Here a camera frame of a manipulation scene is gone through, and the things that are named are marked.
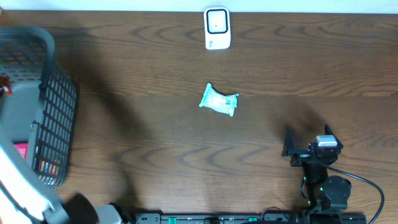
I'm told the mint green wipes packet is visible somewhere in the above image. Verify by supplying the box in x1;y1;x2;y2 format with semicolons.
199;83;239;117

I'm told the grey plastic mesh basket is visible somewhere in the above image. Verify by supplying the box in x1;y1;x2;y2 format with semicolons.
1;27;79;189

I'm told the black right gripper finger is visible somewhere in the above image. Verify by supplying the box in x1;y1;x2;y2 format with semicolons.
325;124;343;149
281;128;295;157

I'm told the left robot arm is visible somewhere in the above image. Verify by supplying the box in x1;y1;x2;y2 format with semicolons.
1;128;136;224

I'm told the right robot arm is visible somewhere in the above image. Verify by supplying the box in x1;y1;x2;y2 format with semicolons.
282;125;351;212

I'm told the red purple pad package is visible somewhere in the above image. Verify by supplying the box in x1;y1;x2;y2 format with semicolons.
14;142;28;159

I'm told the orange snack bar wrapper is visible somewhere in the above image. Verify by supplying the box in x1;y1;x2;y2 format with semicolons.
0;75;13;96

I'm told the black cable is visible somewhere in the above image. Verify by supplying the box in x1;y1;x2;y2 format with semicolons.
323;163;386;224

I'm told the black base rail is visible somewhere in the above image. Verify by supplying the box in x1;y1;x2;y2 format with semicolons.
134;212;367;224

